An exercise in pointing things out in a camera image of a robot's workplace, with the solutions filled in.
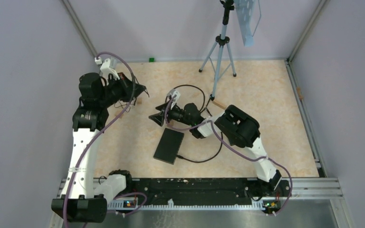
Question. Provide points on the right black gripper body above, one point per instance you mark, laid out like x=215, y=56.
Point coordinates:
x=177, y=114

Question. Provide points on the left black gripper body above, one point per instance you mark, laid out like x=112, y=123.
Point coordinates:
x=120, y=84

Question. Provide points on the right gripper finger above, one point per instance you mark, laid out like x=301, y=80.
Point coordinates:
x=163, y=107
x=158, y=118

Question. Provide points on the black network switch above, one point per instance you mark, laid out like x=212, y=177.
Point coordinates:
x=168, y=146

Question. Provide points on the black power adapter with cord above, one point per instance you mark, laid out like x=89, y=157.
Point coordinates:
x=122, y=101

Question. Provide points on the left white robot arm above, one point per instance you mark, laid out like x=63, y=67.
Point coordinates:
x=80, y=201

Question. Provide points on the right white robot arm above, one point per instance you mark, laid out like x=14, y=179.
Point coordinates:
x=240, y=129

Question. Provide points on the long wooden block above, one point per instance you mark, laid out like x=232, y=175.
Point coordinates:
x=219, y=104

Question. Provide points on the perforated white panel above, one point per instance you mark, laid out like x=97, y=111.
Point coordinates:
x=249, y=15

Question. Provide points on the wooden cube by cord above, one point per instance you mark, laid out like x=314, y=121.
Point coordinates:
x=119, y=114

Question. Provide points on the silver camera tripod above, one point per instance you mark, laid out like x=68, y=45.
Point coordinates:
x=222, y=40

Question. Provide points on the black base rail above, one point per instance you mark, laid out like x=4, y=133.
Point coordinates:
x=203, y=191

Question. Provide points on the wooden block on frame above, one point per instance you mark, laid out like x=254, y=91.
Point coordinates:
x=299, y=93

